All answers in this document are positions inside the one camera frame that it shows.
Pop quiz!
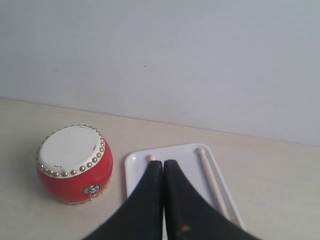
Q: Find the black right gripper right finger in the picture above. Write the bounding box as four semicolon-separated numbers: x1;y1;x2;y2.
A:
163;159;257;240

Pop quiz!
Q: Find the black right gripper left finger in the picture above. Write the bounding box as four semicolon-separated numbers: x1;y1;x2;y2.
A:
85;160;163;240

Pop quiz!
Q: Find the wooden drumstick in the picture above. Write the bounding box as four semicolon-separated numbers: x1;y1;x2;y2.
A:
197;147;230;220
147;154;155;162

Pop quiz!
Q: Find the small red drum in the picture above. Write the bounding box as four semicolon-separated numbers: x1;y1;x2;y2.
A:
36;124;114;205

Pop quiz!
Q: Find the white rectangular plastic tray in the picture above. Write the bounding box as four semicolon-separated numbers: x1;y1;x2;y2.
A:
124;143;246;231

